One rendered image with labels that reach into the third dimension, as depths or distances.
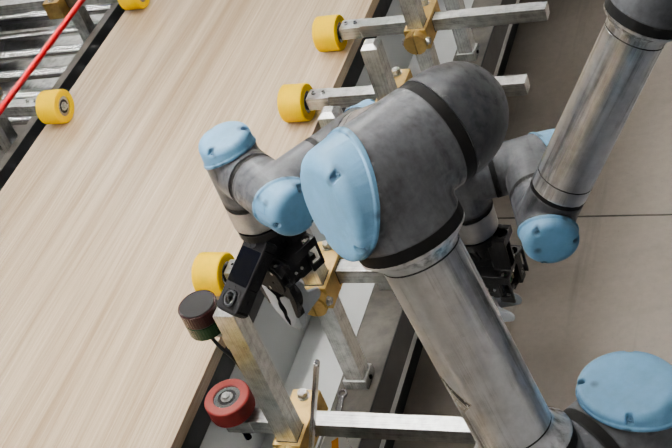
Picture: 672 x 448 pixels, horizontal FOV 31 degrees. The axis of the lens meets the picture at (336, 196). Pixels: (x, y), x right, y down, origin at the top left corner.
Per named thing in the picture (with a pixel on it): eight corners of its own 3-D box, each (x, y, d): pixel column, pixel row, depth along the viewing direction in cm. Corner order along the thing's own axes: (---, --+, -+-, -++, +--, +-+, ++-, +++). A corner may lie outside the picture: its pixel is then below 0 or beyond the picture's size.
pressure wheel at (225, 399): (276, 419, 209) (254, 376, 202) (262, 457, 203) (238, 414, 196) (235, 417, 212) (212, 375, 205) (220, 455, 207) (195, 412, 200)
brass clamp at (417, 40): (445, 17, 266) (439, -2, 263) (431, 54, 257) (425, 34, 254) (418, 20, 269) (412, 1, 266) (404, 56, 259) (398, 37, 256)
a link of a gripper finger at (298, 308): (312, 315, 176) (293, 273, 170) (304, 322, 175) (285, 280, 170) (290, 304, 179) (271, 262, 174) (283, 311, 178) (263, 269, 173)
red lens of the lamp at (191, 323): (226, 299, 181) (221, 289, 180) (212, 330, 177) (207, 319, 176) (191, 299, 184) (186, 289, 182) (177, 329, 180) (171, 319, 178)
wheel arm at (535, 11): (550, 12, 254) (547, -3, 252) (547, 22, 251) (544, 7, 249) (331, 32, 274) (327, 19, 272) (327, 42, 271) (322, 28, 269)
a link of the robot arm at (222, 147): (214, 163, 155) (183, 140, 162) (243, 225, 162) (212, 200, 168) (263, 130, 158) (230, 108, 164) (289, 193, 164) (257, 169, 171)
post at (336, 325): (382, 399, 228) (304, 213, 199) (378, 414, 226) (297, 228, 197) (365, 398, 230) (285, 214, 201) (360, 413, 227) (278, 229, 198)
